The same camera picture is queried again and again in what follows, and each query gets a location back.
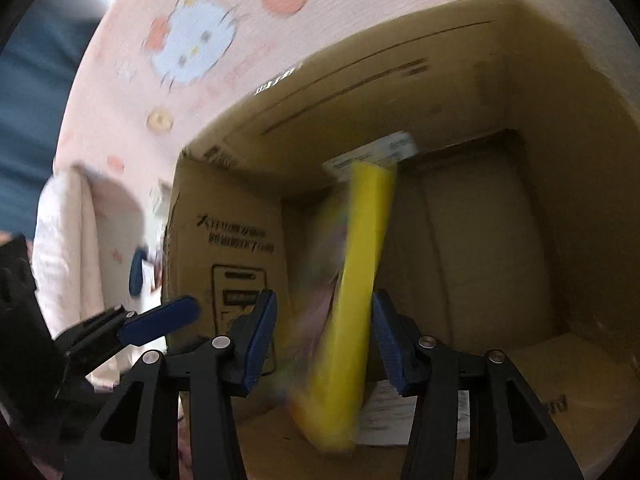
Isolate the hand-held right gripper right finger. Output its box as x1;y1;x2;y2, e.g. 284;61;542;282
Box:
371;288;586;480

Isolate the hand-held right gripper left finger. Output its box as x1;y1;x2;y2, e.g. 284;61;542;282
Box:
60;287;279;480

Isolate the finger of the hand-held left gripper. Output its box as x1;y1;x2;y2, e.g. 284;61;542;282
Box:
52;296;202;361

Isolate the yellow book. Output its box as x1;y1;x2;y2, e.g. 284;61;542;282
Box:
287;160;398;453

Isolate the brown cardboard box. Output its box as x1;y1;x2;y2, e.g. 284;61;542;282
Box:
162;0;640;480

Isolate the dark blue glasses case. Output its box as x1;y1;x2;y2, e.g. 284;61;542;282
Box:
128;247;149;299

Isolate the pale folded cloth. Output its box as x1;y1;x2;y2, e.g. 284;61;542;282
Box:
31;164;128;388

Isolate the pink cat printed blanket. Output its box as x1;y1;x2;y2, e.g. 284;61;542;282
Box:
30;0;616;480

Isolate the dark blue cloth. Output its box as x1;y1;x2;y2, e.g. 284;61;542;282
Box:
0;0;113;233

